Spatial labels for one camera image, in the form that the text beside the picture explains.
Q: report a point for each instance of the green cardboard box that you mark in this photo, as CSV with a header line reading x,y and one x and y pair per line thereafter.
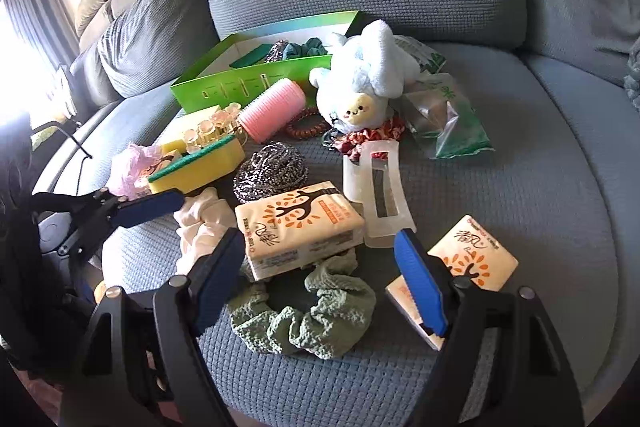
x,y
225,89

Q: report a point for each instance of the yellow sponge with green pad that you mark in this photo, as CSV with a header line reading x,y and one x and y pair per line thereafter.
x,y
200,169
175,138
250,57

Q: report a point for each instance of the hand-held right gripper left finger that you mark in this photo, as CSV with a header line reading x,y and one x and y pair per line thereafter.
x,y
220,277

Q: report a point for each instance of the teal scrunchie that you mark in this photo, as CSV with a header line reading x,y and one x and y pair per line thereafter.
x,y
305,48

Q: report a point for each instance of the grey sofa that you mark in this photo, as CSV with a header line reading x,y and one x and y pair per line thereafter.
x,y
500,187

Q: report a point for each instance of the pink mesh scrunchie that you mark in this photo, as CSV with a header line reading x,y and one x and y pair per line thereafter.
x,y
130,167

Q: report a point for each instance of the clear pink hair claw clip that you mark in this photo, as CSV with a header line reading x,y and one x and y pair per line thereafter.
x,y
215,127

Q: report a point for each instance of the red scrunchie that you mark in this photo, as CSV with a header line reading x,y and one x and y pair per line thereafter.
x,y
365,134

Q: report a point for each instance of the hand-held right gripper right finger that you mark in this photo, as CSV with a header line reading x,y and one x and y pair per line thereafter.
x,y
420,287

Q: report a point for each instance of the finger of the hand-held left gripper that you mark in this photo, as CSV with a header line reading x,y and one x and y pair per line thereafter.
x,y
145,212

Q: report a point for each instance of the green clear zip bag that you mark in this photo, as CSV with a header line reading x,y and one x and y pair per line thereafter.
x,y
425,57
450,127

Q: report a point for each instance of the white and blue plush toy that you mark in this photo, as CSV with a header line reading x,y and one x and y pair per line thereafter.
x,y
365,72

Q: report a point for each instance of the steel wool scrubber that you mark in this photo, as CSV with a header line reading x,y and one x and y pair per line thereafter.
x,y
270,172
275,51

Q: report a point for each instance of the cream scrunchie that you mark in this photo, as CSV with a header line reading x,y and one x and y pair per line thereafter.
x,y
200,217

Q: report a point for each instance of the pink hair roller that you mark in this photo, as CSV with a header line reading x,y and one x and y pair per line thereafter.
x,y
270,109

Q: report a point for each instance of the cream tissue pack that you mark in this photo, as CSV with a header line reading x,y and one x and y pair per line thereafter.
x,y
475,257
300,227
400,299

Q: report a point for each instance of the sage green scrunchie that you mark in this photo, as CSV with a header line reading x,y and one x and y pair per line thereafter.
x,y
310,322

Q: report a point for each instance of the translucent white hair claw clip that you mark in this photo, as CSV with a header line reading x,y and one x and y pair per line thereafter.
x,y
355,187

